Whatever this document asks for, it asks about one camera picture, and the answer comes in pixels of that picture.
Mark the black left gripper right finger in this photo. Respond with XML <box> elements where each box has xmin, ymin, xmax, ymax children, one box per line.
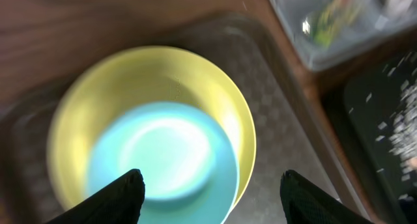
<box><xmin>280</xmin><ymin>170</ymin><xmax>372</xmax><ymax>224</ymax></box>

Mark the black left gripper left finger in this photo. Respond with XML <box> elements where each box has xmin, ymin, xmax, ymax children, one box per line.
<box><xmin>47</xmin><ymin>169</ymin><xmax>145</xmax><ymax>224</ymax></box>

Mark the light blue bowl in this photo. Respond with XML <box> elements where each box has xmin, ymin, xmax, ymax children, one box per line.
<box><xmin>85</xmin><ymin>102</ymin><xmax>239</xmax><ymax>224</ymax></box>

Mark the yellow round plate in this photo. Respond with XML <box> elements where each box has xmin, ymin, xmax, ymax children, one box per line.
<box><xmin>47</xmin><ymin>46</ymin><xmax>257</xmax><ymax>210</ymax></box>

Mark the green orange snack wrapper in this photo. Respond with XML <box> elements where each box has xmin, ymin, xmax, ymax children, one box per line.
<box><xmin>312</xmin><ymin>0</ymin><xmax>360</xmax><ymax>47</ymax></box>

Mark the white tissue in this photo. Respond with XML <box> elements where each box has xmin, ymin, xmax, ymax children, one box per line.
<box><xmin>375</xmin><ymin>0</ymin><xmax>416</xmax><ymax>33</ymax></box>

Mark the clear plastic waste bin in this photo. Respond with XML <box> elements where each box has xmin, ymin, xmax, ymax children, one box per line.
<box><xmin>269</xmin><ymin>0</ymin><xmax>416</xmax><ymax>72</ymax></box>

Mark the dark brown serving tray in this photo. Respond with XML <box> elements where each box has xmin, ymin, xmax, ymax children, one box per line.
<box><xmin>1</xmin><ymin>13</ymin><xmax>367</xmax><ymax>223</ymax></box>

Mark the rice and nutshell pile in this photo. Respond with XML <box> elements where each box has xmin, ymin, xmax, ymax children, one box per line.
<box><xmin>348</xmin><ymin>53</ymin><xmax>417</xmax><ymax>201</ymax></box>

